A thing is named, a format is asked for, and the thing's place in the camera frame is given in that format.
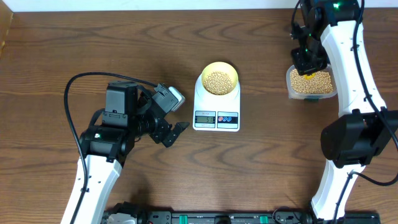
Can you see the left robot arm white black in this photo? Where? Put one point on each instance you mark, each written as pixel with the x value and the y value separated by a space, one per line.
pixel 131 112

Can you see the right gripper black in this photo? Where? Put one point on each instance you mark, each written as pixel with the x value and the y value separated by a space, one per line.
pixel 304 68

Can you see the pale yellow plastic bowl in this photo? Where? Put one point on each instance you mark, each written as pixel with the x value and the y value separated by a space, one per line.
pixel 221 67

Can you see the white digital kitchen scale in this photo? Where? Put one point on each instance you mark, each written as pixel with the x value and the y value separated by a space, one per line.
pixel 216 112

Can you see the clear container of soybeans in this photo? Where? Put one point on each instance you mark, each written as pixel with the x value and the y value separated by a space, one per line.
pixel 320 87

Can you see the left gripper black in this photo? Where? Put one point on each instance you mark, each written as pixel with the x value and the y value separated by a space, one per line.
pixel 158 134

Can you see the soybeans heap in bowl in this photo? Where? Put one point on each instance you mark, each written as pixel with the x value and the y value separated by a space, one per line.
pixel 218 83

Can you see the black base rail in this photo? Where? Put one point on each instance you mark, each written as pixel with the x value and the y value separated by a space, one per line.
pixel 133 213

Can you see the yellow plastic measuring scoop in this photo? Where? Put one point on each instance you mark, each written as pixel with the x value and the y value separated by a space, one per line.
pixel 309 76

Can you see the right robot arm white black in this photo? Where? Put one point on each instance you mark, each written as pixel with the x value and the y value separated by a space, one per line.
pixel 332 36

